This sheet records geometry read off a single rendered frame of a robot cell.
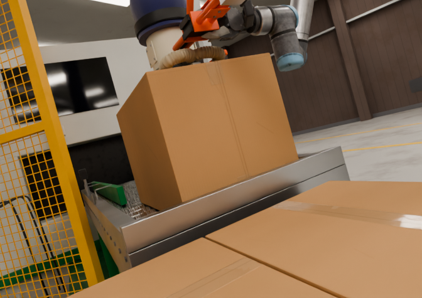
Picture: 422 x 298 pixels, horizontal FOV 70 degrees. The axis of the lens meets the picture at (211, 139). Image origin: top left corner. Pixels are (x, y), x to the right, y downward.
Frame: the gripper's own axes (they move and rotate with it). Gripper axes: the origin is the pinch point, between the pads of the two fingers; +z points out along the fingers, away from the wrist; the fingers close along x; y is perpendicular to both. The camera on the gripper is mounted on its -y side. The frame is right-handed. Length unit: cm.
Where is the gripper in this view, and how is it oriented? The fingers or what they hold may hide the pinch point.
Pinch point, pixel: (202, 22)
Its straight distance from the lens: 95.2
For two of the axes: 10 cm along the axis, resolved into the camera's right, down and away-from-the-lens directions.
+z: -8.6, 2.4, -4.4
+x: -2.7, -9.6, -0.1
